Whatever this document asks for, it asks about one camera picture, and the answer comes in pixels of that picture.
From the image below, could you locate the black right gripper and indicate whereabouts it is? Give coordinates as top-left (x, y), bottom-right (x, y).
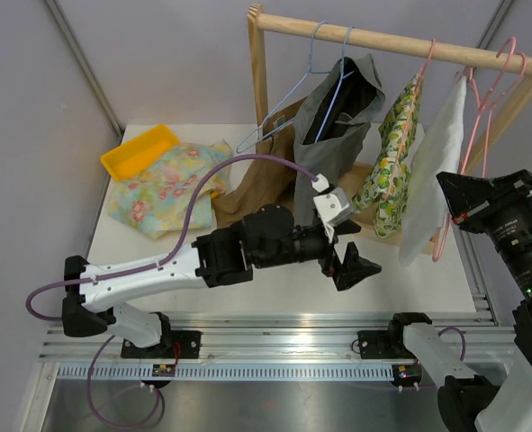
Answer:
top-left (439, 166), bottom-right (532, 297)

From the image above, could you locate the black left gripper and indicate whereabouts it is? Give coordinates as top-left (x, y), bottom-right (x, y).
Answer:
top-left (255, 219), bottom-right (381, 289)

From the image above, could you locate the white skirt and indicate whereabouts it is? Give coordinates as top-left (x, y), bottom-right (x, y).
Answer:
top-left (399, 76), bottom-right (467, 266)

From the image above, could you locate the lemon print skirt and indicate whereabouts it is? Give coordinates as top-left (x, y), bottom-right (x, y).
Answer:
top-left (352, 75), bottom-right (423, 239)

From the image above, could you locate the brown pleated skirt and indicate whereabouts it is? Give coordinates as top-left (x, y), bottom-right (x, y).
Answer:
top-left (212, 96), bottom-right (311, 229)

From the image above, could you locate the grey skirt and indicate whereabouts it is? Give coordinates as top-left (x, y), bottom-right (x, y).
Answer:
top-left (292, 53), bottom-right (386, 218)

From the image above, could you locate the blue wire hanger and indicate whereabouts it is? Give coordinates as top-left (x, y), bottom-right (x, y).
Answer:
top-left (235, 21), bottom-right (334, 155)
top-left (314, 25), bottom-right (355, 143)

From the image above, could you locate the pastel floral skirt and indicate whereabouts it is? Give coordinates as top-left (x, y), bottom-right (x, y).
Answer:
top-left (107, 139), bottom-right (232, 239)

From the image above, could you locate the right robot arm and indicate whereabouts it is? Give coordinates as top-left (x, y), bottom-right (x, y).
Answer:
top-left (385, 170), bottom-right (532, 431)

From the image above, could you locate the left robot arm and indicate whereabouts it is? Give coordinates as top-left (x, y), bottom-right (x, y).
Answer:
top-left (61, 204), bottom-right (382, 357)

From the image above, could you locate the wooden clothes rack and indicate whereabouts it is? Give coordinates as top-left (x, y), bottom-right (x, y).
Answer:
top-left (246, 3), bottom-right (532, 257)

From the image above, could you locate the yellow plastic tray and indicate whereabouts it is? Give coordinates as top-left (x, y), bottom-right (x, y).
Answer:
top-left (100, 125), bottom-right (180, 182)

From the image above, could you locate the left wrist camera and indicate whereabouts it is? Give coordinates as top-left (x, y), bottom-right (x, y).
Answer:
top-left (311, 174), bottom-right (354, 228)

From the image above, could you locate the aluminium rail base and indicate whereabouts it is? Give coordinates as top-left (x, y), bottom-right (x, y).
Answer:
top-left (20, 310), bottom-right (523, 432)

